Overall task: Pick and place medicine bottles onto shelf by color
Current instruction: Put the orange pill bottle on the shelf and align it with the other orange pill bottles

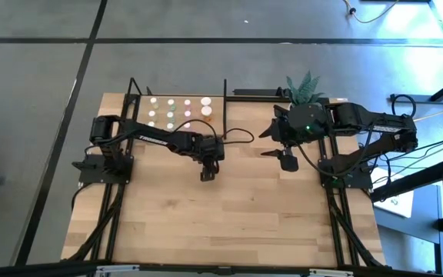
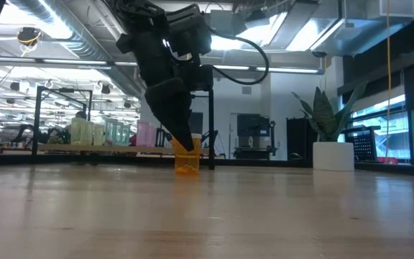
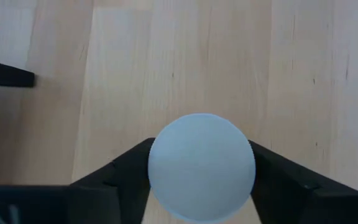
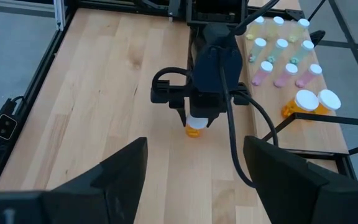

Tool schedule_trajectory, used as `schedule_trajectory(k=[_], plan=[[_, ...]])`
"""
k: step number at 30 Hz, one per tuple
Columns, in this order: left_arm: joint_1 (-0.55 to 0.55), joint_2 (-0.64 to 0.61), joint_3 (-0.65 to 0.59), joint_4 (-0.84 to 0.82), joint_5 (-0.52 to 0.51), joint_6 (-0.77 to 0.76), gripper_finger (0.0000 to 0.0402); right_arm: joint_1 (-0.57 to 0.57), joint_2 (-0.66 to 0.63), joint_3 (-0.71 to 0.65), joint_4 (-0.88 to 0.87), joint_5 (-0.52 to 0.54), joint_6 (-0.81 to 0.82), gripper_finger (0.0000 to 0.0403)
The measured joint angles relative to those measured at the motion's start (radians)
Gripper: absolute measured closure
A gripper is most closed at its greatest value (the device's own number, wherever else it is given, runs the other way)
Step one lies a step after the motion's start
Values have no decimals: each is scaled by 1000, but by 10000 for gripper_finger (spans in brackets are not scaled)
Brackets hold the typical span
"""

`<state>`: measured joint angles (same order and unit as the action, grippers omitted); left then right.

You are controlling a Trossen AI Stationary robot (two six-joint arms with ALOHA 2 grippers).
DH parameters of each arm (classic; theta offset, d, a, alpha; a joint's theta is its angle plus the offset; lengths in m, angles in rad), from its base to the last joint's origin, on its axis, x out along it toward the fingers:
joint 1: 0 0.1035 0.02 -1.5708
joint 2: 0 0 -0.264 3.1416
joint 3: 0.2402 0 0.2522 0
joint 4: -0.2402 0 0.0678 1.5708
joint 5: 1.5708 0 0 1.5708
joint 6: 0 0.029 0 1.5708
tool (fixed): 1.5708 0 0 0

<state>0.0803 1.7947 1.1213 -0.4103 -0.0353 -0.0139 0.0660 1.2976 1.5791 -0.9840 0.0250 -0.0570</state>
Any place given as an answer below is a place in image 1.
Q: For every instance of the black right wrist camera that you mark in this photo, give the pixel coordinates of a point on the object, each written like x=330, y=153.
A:
x=288, y=161

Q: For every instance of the white box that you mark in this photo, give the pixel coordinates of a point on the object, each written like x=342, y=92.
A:
x=396, y=200

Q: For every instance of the small yellow-green medicine bottle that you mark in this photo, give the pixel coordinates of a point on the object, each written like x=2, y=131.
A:
x=153, y=100
x=152, y=114

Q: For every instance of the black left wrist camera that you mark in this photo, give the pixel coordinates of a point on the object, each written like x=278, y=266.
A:
x=208, y=174

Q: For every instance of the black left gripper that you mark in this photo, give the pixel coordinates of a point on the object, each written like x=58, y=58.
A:
x=210, y=149

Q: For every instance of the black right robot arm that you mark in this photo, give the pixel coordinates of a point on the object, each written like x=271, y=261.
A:
x=379, y=127

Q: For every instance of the small teal medicine bottle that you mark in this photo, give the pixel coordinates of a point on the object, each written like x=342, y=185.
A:
x=171, y=102

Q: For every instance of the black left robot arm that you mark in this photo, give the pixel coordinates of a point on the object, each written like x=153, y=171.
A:
x=148, y=136

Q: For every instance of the wooden shelf with black frame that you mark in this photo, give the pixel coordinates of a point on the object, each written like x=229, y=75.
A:
x=179, y=115

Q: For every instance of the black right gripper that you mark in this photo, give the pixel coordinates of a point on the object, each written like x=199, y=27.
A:
x=302, y=125

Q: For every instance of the black desk frame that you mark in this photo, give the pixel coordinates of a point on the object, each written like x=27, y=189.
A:
x=429, y=98

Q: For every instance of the black aluminium table frame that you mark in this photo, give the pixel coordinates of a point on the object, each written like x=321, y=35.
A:
x=334, y=231

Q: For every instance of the snake plant in white pot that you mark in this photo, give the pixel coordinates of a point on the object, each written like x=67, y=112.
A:
x=304, y=90

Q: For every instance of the black diagonal desk bar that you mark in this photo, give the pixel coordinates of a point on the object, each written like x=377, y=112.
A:
x=417, y=179

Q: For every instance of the large orange medicine bottle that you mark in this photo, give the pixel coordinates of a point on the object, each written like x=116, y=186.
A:
x=206, y=111
x=205, y=101

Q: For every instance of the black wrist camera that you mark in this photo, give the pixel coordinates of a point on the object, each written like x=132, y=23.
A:
x=208, y=174
x=288, y=161

